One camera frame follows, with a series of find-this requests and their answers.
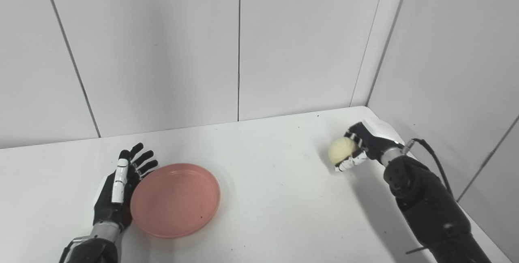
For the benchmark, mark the pink round plate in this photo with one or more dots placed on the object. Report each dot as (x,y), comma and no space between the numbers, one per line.
(176,200)

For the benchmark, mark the cream steamed bun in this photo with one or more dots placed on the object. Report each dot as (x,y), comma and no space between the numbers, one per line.
(341,150)

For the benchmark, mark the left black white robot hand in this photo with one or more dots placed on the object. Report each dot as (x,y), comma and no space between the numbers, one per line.
(107,210)

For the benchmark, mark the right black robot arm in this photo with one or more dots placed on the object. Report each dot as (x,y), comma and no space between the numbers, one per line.
(429,210)

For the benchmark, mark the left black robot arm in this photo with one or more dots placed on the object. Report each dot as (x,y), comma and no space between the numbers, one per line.
(95,251)

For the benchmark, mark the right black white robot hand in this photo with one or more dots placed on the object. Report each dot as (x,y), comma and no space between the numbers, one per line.
(375,141)

